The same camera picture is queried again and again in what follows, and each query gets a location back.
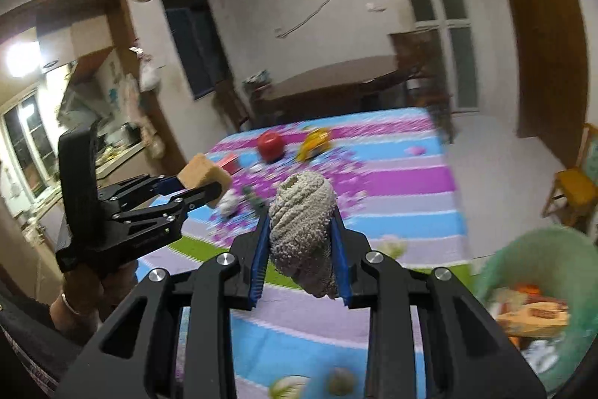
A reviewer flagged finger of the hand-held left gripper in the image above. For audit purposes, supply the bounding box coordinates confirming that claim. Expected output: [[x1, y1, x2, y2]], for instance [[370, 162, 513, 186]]
[[97, 174, 181, 213], [112, 180, 224, 224]]

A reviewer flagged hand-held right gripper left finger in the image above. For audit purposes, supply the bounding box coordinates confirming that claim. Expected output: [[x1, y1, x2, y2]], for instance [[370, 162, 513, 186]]
[[56, 212, 272, 399]]

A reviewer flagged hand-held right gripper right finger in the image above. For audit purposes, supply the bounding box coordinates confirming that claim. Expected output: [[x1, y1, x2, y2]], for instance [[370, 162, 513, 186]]
[[329, 214, 547, 399]]

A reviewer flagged grey knitted cloth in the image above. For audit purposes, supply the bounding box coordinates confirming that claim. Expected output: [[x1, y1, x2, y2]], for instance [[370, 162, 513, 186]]
[[267, 171, 339, 299]]

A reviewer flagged green plastic basin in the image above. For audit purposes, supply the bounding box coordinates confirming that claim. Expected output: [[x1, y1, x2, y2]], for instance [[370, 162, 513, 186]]
[[472, 226, 594, 395]]

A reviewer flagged white wrapper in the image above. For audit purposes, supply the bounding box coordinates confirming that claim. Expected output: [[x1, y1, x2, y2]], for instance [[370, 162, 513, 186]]
[[523, 340, 561, 374]]

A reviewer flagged person's left forearm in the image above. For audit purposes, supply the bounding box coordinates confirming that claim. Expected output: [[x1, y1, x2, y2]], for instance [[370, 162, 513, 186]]
[[49, 291, 106, 348]]

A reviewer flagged person's left hand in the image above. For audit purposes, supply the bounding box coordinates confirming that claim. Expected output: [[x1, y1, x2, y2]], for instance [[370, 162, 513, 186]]
[[61, 256, 141, 320]]

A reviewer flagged white crumpled tissue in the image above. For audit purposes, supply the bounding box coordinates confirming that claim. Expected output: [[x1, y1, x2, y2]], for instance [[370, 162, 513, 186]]
[[219, 188, 241, 215]]

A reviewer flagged small red box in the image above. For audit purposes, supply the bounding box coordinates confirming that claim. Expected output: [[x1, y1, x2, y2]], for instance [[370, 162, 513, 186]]
[[216, 153, 240, 174]]

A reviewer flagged dark green crumpled wrapper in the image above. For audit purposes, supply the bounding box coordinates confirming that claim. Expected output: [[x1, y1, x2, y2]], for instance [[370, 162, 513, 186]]
[[243, 186, 267, 210]]

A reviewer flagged kitchen window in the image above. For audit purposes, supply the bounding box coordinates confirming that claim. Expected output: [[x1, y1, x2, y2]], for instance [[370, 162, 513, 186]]
[[0, 93, 59, 199]]

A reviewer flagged red apple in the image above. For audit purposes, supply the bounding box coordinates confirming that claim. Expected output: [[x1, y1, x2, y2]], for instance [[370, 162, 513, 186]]
[[257, 130, 286, 162]]

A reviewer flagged dark wooden chair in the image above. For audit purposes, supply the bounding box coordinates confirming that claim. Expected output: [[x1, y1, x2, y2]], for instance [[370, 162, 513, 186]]
[[389, 27, 456, 142], [212, 79, 250, 133]]

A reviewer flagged colourful striped printed blanket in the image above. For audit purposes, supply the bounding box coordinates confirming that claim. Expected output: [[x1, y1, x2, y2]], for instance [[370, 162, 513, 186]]
[[135, 107, 472, 399]]

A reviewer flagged hanging white plastic bag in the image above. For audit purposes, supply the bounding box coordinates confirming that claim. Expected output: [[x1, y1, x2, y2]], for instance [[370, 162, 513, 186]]
[[139, 53, 162, 92]]

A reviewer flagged yellow toy car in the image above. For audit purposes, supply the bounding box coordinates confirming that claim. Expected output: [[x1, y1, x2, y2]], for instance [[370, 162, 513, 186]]
[[296, 127, 333, 161]]

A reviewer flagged dark window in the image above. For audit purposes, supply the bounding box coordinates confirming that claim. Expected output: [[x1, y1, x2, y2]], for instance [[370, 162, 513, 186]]
[[159, 0, 234, 101]]

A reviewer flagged bright ceiling light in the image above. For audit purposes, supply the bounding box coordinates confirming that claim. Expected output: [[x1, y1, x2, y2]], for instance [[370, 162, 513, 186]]
[[4, 40, 44, 78]]

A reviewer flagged brown wooden cabinet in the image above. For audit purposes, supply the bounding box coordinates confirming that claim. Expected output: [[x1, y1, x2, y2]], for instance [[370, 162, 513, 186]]
[[0, 0, 188, 175]]

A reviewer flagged dark wooden dining table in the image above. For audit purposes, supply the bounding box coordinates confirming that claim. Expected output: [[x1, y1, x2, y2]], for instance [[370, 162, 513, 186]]
[[250, 55, 412, 133]]

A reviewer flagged white glass door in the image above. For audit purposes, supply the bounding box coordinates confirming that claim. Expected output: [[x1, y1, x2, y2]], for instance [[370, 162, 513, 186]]
[[380, 0, 480, 114]]

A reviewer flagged yellow wooden chair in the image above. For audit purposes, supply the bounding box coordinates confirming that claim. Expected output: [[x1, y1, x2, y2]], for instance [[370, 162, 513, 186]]
[[542, 123, 598, 234]]

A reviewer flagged brown wooden door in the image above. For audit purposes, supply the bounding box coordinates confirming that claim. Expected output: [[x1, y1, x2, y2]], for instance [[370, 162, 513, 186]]
[[472, 0, 589, 168]]

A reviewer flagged silver bracelet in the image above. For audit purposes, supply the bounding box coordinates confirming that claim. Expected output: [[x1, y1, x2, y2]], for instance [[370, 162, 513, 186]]
[[61, 292, 82, 316]]

